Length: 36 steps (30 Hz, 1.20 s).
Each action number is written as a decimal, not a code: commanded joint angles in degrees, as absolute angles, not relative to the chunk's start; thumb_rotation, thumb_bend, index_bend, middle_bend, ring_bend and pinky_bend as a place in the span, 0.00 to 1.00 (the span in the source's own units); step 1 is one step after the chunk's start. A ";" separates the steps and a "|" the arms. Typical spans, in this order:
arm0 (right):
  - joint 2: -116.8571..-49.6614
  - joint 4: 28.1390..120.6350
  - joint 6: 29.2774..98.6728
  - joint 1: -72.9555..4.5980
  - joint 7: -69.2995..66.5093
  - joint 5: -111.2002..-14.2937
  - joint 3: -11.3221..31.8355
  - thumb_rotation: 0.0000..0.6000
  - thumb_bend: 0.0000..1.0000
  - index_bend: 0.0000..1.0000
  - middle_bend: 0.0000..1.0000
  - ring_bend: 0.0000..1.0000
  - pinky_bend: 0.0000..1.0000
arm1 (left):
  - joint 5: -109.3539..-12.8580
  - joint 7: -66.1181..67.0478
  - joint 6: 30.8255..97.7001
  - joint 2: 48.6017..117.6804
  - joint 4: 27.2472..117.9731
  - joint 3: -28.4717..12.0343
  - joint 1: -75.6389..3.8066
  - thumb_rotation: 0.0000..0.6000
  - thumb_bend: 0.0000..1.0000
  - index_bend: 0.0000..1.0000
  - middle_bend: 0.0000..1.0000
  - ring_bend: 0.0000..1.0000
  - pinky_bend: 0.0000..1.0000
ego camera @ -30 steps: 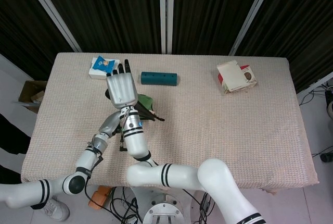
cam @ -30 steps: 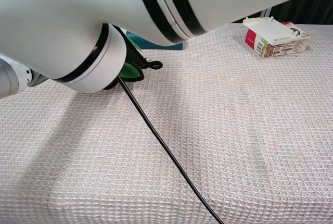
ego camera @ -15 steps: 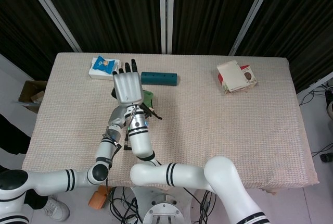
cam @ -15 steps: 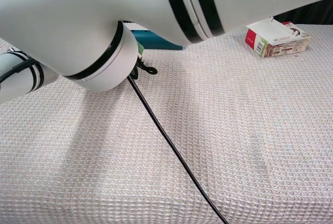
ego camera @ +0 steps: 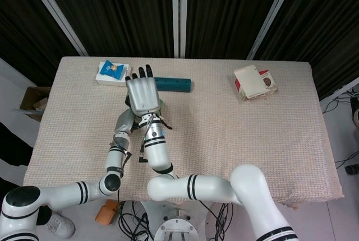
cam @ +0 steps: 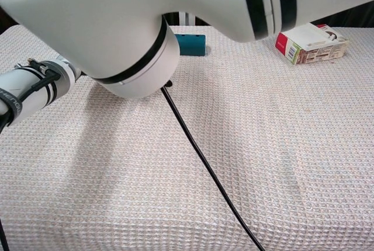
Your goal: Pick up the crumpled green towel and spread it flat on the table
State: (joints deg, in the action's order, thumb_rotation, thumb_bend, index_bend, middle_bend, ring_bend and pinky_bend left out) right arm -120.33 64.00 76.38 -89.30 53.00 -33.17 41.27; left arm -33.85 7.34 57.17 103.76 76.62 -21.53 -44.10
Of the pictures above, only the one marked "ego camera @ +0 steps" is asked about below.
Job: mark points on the white box with blue packet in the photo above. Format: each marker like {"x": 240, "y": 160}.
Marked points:
{"x": 108, "y": 79}

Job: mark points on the pink waffle tablecloth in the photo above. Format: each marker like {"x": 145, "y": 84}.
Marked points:
{"x": 224, "y": 140}

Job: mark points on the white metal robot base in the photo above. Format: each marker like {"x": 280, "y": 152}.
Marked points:
{"x": 176, "y": 227}

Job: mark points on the orange floor object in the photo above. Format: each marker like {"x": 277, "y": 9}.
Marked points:
{"x": 106, "y": 213}

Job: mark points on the red and white carton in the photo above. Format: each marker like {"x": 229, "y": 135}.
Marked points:
{"x": 252, "y": 84}

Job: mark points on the black pleated curtain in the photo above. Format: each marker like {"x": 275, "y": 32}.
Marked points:
{"x": 22, "y": 28}
{"x": 112, "y": 11}
{"x": 322, "y": 28}
{"x": 230, "y": 11}

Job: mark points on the brown cardboard box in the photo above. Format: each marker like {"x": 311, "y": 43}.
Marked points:
{"x": 33, "y": 103}

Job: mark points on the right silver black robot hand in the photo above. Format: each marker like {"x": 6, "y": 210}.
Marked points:
{"x": 143, "y": 92}

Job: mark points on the teal rounded block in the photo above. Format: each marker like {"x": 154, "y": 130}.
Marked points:
{"x": 176, "y": 84}

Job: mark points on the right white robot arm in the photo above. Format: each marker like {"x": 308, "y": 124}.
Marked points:
{"x": 207, "y": 187}

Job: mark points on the blue snack packet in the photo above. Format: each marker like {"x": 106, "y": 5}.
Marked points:
{"x": 112, "y": 68}

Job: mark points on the grey metal frame post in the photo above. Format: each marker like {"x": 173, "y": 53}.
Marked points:
{"x": 56, "y": 16}
{"x": 178, "y": 14}
{"x": 272, "y": 16}

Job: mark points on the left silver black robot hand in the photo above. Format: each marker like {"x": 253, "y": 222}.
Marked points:
{"x": 124, "y": 122}

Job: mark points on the white sneaker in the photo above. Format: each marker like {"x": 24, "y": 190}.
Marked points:
{"x": 60, "y": 224}

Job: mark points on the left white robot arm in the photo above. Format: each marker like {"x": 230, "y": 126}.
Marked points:
{"x": 61, "y": 192}

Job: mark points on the small black floor adapter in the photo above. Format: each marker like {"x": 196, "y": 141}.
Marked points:
{"x": 352, "y": 168}

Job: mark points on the black floor device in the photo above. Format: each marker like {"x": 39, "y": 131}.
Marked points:
{"x": 355, "y": 110}

